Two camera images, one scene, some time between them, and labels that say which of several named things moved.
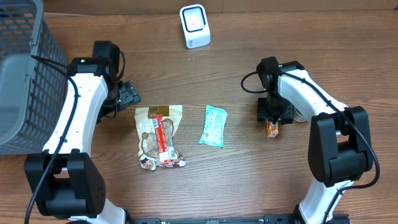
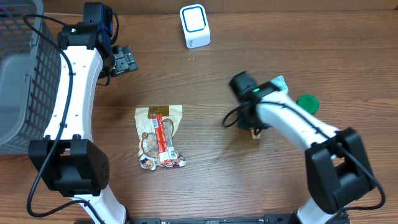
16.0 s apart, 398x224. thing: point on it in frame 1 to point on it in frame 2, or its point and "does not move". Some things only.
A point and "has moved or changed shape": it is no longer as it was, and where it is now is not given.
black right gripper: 275,116 to 252,125
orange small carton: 272,129 to 259,136
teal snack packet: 216,120 has moved or changed shape
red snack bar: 158,124 does not move
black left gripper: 129,96 to 125,62
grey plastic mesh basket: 33,78 does not move
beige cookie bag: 148,145 does not move
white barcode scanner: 195,24 does not move
